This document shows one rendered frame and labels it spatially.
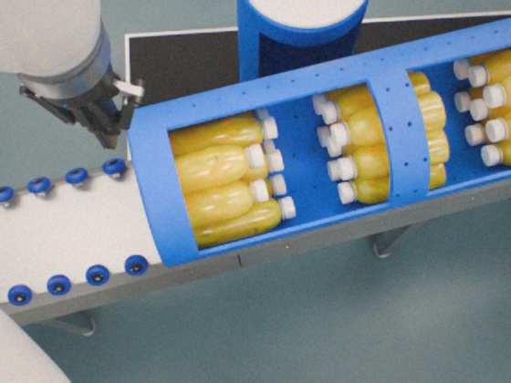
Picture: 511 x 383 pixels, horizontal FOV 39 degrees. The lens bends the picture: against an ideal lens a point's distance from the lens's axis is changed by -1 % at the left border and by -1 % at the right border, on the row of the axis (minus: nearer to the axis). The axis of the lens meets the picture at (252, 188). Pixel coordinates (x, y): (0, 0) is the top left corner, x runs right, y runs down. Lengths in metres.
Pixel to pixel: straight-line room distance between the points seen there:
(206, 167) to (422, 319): 1.34
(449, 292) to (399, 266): 0.18
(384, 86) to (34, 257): 0.75
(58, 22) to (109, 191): 0.95
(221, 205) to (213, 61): 1.22
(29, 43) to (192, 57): 1.88
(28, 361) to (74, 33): 0.24
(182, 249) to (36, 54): 0.69
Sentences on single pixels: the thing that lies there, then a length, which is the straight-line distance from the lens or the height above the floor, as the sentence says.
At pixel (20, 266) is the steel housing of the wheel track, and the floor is 0.93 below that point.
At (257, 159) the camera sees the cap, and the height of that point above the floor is 1.16.
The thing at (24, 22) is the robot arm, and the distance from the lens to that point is 0.52.
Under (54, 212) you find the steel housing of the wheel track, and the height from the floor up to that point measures 0.93.
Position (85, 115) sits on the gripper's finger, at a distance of 0.80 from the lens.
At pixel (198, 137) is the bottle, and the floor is 1.14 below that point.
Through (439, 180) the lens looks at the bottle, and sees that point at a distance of 1.35.
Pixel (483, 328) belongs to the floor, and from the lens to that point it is 2.44.
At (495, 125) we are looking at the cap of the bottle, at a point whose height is 1.12.
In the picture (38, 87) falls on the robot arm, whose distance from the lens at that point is 0.65.
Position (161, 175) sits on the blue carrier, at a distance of 1.14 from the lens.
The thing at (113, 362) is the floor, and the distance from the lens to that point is 2.36.
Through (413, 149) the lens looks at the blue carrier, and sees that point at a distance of 1.19.
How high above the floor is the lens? 2.32
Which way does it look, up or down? 75 degrees down
